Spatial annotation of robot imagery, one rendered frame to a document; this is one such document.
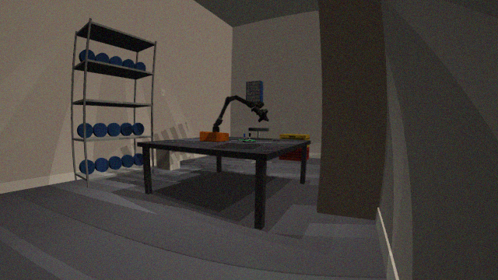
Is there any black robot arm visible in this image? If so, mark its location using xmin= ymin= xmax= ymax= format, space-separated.
xmin=212 ymin=95 xmax=264 ymax=132

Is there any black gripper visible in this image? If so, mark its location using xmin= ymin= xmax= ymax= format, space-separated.
xmin=256 ymin=109 xmax=269 ymax=122

